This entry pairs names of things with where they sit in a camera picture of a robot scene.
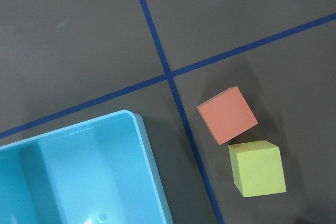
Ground orange foam block right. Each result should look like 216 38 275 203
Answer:
197 87 258 145

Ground light blue plastic bin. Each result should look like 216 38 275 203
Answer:
1 110 173 223

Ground yellow foam block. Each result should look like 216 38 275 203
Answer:
228 140 287 197

